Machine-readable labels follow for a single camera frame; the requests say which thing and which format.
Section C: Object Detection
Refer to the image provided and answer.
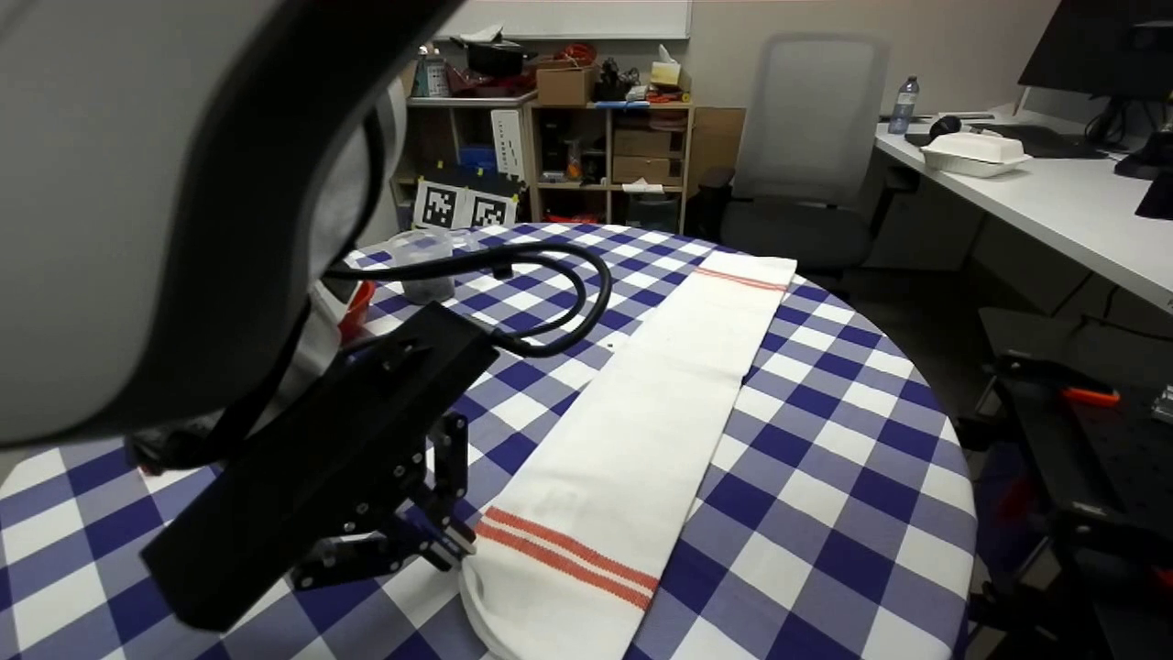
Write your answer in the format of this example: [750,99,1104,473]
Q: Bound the wooden shelf unit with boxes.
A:
[398,31,746,233]

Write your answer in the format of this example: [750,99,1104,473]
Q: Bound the white stacked food containers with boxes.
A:
[917,124,1033,183]

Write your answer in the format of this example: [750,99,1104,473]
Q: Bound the black computer monitor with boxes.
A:
[1015,0,1173,101]

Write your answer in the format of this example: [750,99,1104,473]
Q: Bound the brown cardboard box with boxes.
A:
[613,124,675,185]
[530,55,597,108]

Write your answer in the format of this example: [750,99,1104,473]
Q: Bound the white wall board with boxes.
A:
[432,0,694,44]

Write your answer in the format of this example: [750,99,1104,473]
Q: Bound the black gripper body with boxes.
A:
[143,300,507,634]

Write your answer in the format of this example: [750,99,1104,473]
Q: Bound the white office chair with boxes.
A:
[719,31,894,275]

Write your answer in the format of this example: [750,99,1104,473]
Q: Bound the blue white checkered tablecloth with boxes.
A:
[0,215,982,660]

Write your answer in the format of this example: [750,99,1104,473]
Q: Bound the black perforated cart platform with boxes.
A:
[956,305,1173,660]

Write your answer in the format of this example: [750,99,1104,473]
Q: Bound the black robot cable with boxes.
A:
[322,233,615,361]

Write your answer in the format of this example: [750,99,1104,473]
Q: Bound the black monitor stand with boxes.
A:
[1111,128,1173,222]

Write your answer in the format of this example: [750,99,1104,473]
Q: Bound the white towel with red stripes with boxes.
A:
[453,250,797,660]

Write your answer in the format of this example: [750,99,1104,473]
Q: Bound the orange handled black clamp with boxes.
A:
[1059,381,1125,415]

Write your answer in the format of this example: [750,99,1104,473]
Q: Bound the white desk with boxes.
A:
[873,119,1173,320]

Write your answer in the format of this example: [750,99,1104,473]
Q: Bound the yellow tissue box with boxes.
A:
[643,44,684,101]

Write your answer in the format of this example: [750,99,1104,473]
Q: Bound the black keyboard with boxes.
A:
[973,116,1111,161]

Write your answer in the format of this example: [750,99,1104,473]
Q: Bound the black box on shelf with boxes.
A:
[460,35,527,83]

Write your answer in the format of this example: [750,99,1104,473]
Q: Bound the clear water bottle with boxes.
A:
[887,72,925,139]

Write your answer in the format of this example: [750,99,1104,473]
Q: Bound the black white marker tag board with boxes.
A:
[405,174,525,233]

